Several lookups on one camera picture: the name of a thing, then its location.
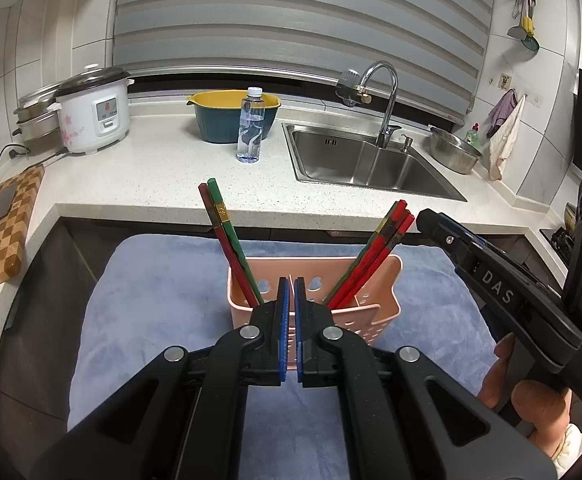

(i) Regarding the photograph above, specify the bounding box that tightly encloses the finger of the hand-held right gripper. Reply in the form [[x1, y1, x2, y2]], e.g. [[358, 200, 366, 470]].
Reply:
[[417, 208, 477, 279], [443, 213, 507, 261]]

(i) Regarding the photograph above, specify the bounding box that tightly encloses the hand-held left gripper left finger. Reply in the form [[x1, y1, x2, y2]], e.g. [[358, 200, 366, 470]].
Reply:
[[31, 279, 293, 480]]

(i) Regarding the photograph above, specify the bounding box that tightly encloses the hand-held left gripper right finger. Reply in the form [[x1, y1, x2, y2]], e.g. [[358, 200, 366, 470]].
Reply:
[[294, 278, 558, 480]]

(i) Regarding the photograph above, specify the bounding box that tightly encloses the pink perforated utensil basket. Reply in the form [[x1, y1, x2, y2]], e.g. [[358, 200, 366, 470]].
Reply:
[[226, 254, 403, 346]]

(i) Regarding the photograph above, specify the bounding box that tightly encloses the dark red chopstick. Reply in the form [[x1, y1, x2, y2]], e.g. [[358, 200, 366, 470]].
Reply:
[[197, 182, 261, 308], [328, 210, 402, 307]]

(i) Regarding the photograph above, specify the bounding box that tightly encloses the thick green chopstick gold band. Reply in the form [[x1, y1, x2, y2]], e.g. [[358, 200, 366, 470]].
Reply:
[[207, 176, 267, 307]]

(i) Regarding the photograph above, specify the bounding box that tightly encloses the thin green chopstick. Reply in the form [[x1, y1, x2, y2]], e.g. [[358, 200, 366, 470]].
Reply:
[[325, 212, 396, 307]]

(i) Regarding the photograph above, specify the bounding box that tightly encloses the person's right hand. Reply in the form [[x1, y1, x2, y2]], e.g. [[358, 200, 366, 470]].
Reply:
[[478, 332, 572, 459]]

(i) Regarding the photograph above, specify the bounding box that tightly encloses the black cooktop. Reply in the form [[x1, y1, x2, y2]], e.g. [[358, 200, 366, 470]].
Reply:
[[541, 225, 579, 266]]

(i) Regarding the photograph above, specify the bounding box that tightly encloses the stainless steel bowl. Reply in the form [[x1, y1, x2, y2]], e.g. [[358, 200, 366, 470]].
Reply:
[[429, 126, 482, 176]]

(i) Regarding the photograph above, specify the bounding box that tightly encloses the cream hanging towel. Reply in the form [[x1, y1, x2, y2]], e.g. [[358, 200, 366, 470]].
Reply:
[[488, 95, 526, 182]]

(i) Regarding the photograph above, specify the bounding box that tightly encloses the stainless steel sink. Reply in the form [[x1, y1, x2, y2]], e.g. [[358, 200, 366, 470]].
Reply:
[[281, 121, 468, 203]]

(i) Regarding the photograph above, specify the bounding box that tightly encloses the purple hanging cloth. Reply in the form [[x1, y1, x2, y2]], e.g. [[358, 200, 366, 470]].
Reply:
[[486, 89, 518, 140]]

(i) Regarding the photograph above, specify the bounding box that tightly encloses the blue plush mat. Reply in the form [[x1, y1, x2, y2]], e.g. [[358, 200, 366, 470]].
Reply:
[[67, 234, 496, 480]]

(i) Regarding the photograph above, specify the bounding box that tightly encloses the chrome faucet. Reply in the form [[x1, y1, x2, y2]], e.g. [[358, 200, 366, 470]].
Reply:
[[335, 60, 403, 150]]

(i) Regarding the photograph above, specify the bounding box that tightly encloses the clear water bottle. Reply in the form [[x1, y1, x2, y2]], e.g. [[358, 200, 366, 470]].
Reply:
[[236, 86, 264, 165]]

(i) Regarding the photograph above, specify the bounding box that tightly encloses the green hanging ladle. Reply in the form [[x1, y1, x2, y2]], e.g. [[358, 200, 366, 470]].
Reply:
[[521, 10, 540, 53]]

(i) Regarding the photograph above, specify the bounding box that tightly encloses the grey hanging spatula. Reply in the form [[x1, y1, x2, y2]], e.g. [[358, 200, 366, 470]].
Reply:
[[507, 0, 528, 41]]

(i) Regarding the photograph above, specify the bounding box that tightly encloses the yellow strainer bowl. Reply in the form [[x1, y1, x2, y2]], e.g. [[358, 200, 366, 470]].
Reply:
[[187, 91, 282, 111]]

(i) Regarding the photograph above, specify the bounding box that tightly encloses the grey striped window blind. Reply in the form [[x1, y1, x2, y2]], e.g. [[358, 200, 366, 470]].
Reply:
[[111, 0, 499, 123]]

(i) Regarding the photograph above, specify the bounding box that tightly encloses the checkered wooden cutting board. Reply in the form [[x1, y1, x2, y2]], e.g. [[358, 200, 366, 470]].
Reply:
[[0, 164, 46, 297]]

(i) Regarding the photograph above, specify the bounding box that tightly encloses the white rice cooker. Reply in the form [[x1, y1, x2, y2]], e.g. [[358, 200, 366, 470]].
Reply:
[[54, 64, 136, 156]]

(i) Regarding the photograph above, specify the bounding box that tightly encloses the steel steamer pot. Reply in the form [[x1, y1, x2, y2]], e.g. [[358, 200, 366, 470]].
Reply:
[[12, 87, 64, 143]]

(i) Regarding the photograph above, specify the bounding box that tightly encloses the black power cable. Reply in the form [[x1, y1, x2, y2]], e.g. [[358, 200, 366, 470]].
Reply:
[[0, 144, 67, 186]]

